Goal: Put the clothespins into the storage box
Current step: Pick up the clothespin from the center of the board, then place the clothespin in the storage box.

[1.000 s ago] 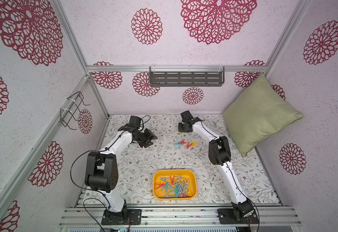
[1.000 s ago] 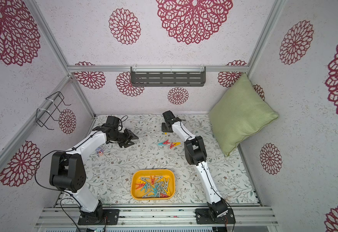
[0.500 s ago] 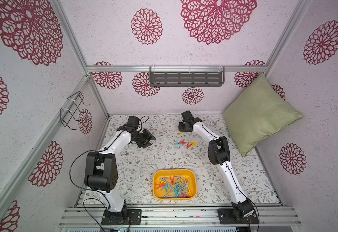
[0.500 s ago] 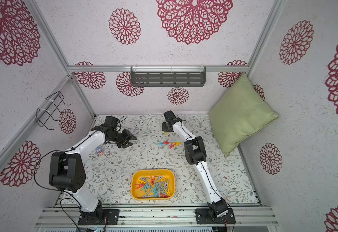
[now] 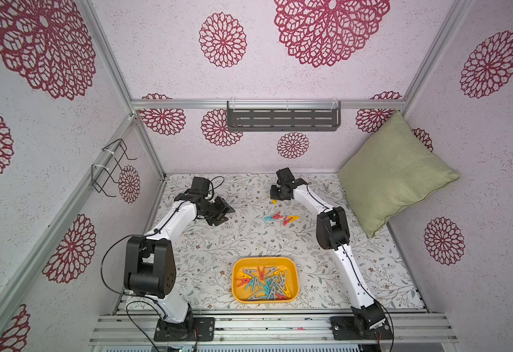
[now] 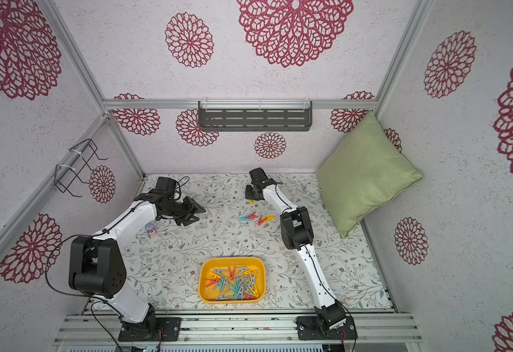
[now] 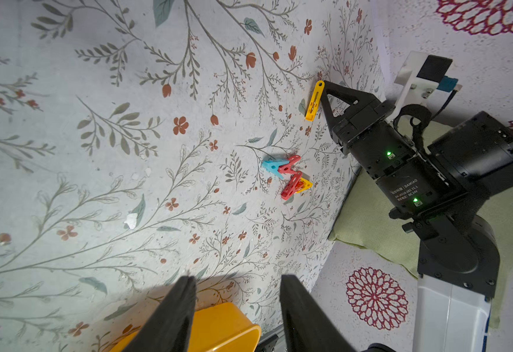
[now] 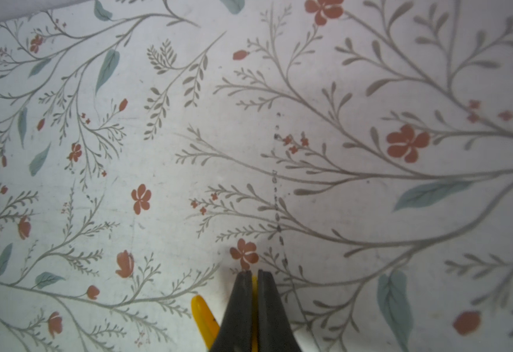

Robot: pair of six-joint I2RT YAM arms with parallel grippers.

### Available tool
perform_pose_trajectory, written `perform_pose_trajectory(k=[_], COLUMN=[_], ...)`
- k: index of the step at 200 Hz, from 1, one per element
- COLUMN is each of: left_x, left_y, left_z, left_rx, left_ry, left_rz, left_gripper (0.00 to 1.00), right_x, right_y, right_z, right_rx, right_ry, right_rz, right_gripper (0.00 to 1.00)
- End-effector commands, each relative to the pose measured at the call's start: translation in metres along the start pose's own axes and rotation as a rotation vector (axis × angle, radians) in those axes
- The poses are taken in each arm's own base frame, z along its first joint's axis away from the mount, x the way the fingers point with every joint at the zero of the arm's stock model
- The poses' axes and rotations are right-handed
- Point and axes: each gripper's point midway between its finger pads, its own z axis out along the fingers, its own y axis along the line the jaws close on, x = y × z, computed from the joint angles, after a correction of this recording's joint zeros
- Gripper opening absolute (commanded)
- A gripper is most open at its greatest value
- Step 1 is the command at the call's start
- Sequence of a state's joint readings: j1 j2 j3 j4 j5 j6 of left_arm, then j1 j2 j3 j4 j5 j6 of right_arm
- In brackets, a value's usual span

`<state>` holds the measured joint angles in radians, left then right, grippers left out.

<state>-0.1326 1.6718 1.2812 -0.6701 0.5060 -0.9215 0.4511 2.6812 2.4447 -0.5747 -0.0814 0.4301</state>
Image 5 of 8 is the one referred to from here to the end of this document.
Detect red clothespin back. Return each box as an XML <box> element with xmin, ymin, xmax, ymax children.
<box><xmin>257</xmin><ymin>266</ymin><xmax>267</xmax><ymax>282</ymax></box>

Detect grey clothespin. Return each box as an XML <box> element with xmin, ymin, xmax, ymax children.
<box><xmin>248</xmin><ymin>292</ymin><xmax>266</xmax><ymax>302</ymax></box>
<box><xmin>242</xmin><ymin>268</ymin><xmax>258</xmax><ymax>277</ymax></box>

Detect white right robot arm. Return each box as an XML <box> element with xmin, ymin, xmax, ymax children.
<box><xmin>271</xmin><ymin>168</ymin><xmax>393</xmax><ymax>332</ymax></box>

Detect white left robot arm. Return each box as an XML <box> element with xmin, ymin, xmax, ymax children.
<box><xmin>124</xmin><ymin>192</ymin><xmax>235</xmax><ymax>329</ymax></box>

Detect yellow plastic storage tray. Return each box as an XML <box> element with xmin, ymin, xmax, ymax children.
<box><xmin>232</xmin><ymin>257</ymin><xmax>300</xmax><ymax>304</ymax></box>

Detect grey clothespin by pillow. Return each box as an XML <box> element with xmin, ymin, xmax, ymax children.
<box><xmin>242</xmin><ymin>268</ymin><xmax>258</xmax><ymax>277</ymax></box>

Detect red clothespin left pair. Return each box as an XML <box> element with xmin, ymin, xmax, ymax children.
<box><xmin>237</xmin><ymin>278</ymin><xmax>252</xmax><ymax>287</ymax></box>

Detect red clothespin near tray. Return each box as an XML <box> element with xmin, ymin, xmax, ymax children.
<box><xmin>274</xmin><ymin>293</ymin><xmax>288</xmax><ymax>301</ymax></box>

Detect green square pillow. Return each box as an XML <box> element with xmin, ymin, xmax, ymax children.
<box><xmin>338</xmin><ymin>111</ymin><xmax>460</xmax><ymax>238</ymax></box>

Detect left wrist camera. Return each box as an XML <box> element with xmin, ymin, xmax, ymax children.
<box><xmin>190</xmin><ymin>177</ymin><xmax>210</xmax><ymax>197</ymax></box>

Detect grey wall shelf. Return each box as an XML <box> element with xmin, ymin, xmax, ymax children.
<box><xmin>226</xmin><ymin>101</ymin><xmax>342</xmax><ymax>132</ymax></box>

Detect black wire wall rack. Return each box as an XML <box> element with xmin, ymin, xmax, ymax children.
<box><xmin>90</xmin><ymin>138</ymin><xmax>136</xmax><ymax>198</ymax></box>

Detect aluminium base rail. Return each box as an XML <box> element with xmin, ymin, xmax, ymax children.
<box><xmin>88</xmin><ymin>310</ymin><xmax>458</xmax><ymax>347</ymax></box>

